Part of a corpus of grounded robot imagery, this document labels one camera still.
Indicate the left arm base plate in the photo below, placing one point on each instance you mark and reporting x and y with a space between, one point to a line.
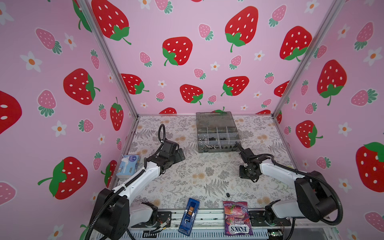
162 220

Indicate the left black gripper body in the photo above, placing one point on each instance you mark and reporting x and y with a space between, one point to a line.
176 158

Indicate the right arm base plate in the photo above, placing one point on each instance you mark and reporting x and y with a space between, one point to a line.
259 218

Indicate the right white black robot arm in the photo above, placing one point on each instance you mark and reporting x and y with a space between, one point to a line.
315 199

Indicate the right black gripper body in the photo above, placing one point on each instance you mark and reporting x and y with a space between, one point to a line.
244 172

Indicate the blue white tissue pack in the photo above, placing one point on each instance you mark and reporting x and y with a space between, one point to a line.
128 166

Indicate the blue rectangular plastic box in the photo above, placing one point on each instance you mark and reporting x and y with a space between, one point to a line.
189 217

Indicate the grey plastic compartment organizer box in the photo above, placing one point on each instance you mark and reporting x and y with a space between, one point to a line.
217 128

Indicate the purple Fox's candy bag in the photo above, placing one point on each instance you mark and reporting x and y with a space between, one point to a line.
237 219

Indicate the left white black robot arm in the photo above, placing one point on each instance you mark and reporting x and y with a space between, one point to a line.
112 214

